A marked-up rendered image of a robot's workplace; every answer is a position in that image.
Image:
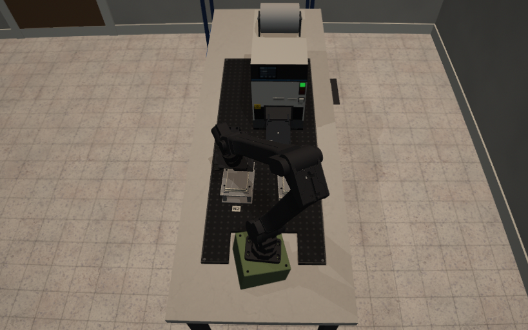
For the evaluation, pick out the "grey horizontal roll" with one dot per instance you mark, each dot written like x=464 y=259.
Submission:
x=279 y=17

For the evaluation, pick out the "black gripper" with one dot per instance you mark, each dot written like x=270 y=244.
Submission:
x=244 y=164

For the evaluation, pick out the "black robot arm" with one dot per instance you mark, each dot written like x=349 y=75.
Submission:
x=292 y=161

